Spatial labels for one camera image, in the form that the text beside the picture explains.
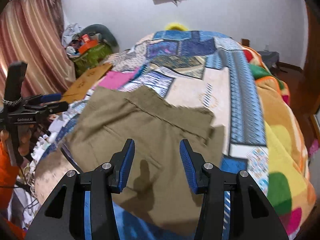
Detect blue patchwork quilt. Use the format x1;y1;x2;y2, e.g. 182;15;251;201
35;30;269;240

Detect grey crumpled garment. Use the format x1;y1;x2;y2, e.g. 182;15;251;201
62;23;83;45

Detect striped pink curtain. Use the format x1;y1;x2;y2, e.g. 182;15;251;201
0;0;73;100

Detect grey pillow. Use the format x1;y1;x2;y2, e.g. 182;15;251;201
80;24;120;48

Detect orange colourful fleece blanket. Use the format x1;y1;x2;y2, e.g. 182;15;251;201
240;42;317;238

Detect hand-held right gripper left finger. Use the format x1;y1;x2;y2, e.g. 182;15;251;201
25;138;135;240

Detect brown wooden door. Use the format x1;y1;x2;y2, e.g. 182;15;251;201
304;2;320;120

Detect orange box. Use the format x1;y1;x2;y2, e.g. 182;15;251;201
79;34;99;54

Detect yellow hoop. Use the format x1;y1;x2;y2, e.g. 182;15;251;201
165;22;190;31

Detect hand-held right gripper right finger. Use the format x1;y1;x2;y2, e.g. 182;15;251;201
179;139;289;240

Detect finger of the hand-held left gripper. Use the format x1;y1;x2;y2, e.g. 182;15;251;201
25;93;62;105
37;101;69;117

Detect pink cloth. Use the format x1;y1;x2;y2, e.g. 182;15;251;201
100;66;145;90

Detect khaki pants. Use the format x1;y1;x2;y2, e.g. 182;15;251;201
60;86;225;237

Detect beige fuzzy blanket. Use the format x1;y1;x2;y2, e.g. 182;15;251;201
34;150;84;198

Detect wooden lap desk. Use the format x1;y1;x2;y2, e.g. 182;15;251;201
61;62;113;103

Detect person's left hand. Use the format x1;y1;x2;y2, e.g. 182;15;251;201
0;126;33;157

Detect green storage basket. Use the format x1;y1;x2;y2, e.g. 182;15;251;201
72;42;113;74

